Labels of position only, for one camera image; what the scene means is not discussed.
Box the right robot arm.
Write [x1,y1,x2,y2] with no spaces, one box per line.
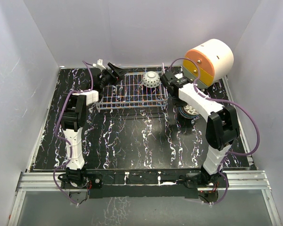
[160,72,240,187]

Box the pink floral bowl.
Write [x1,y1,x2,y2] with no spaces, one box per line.
[183,105,199,116]

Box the aluminium rail frame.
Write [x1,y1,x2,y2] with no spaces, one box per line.
[8,82,281,226]

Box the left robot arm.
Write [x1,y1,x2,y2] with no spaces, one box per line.
[55,61,127,188]

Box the beige patterned bowl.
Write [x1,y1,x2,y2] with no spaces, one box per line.
[179,106,199,119]

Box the black base frame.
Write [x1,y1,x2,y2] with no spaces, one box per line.
[58,169,229,201]

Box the round drawer cabinet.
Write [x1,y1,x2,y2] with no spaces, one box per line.
[182,39,234,89]

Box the white diamond pattern bowl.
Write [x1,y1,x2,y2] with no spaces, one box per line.
[142,71,160,89]

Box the white wire dish rack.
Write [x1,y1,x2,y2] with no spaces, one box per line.
[96,65,168,112]

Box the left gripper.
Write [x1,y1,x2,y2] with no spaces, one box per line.
[100,64,129,89]

